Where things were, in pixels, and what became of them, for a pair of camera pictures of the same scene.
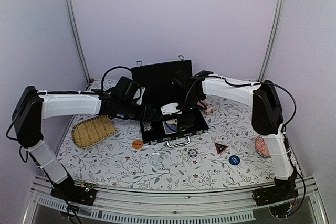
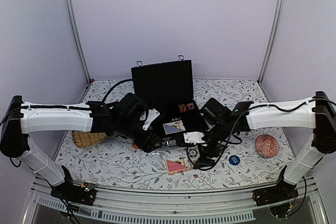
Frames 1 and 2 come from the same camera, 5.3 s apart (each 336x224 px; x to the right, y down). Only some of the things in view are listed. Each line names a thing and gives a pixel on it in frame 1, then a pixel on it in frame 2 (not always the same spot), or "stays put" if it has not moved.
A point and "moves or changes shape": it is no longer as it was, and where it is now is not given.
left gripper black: x=142 y=116 → x=149 y=147
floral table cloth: x=232 y=156 stays put
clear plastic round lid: x=155 y=159 stays put
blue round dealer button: x=234 y=160 stays put
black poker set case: x=157 y=91 stays put
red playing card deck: x=208 y=110 moves or changes shape
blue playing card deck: x=169 y=128 stays put
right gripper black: x=186 y=123 → x=206 y=160
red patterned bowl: x=262 y=147 stays put
